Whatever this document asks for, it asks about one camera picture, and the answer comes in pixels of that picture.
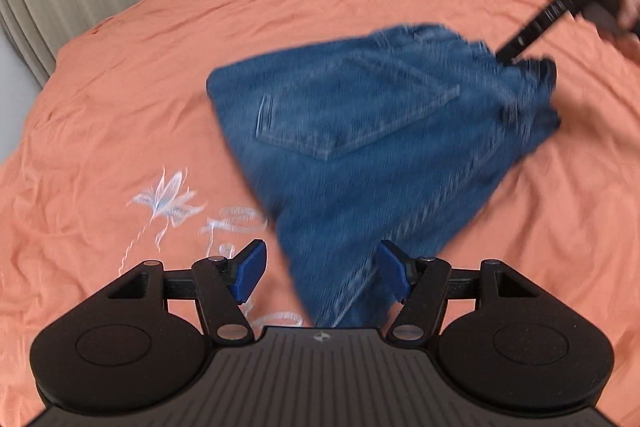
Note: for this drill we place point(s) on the person's right hand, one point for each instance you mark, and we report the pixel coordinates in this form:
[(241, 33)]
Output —
[(631, 7)]

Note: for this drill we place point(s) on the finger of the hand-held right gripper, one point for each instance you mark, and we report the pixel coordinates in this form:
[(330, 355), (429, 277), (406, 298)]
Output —
[(537, 24)]

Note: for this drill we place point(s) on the blue denim pants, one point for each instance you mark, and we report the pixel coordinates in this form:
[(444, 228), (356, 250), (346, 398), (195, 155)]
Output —
[(380, 147)]

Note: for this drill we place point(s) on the orange bed cover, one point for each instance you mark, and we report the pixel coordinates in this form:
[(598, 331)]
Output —
[(150, 107)]

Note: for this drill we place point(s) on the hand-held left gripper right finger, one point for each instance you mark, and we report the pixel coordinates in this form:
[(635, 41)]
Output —
[(395, 269)]

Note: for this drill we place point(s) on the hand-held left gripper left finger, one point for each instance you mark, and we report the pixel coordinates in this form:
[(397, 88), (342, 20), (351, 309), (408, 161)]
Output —
[(248, 269)]

